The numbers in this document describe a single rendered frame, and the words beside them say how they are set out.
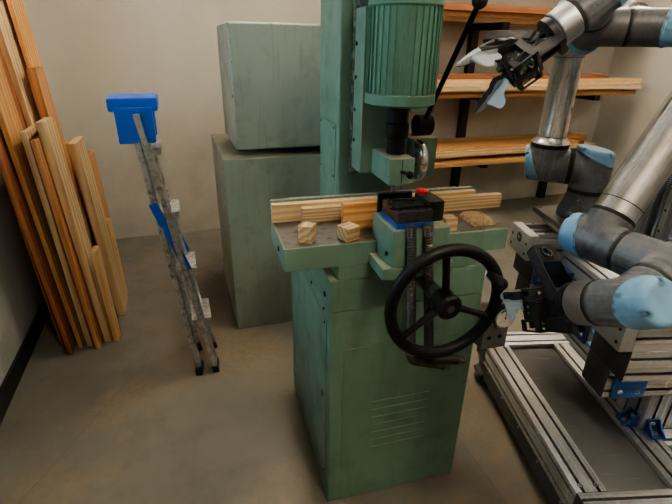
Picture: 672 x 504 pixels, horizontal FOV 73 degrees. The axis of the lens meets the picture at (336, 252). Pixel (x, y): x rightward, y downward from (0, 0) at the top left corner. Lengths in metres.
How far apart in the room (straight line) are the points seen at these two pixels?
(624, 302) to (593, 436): 1.05
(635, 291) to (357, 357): 0.74
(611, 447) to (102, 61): 3.32
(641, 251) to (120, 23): 3.15
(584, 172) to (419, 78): 0.72
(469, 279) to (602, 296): 0.55
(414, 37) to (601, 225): 0.57
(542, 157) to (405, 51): 0.68
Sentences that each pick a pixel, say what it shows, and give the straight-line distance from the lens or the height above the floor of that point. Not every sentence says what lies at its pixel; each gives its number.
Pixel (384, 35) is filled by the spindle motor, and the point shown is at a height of 1.35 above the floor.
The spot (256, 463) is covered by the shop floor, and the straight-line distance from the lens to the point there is 1.76.
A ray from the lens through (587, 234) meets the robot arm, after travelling 0.89.
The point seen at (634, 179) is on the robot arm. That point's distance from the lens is 0.91.
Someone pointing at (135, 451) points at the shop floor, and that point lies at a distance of 1.90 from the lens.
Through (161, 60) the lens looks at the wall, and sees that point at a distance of 3.44.
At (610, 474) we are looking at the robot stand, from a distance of 1.66.
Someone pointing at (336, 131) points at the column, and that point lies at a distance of 1.37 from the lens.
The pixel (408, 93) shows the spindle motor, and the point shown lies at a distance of 1.13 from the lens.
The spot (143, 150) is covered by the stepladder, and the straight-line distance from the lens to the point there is 1.76.
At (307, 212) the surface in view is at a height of 0.93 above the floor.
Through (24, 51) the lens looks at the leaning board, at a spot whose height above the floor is 1.28.
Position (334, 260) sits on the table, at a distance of 1.09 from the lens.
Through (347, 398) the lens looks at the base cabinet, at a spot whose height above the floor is 0.42.
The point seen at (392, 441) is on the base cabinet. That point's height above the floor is 0.21.
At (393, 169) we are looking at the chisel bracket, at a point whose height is 1.04.
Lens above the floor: 1.33
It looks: 25 degrees down
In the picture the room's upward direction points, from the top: 1 degrees clockwise
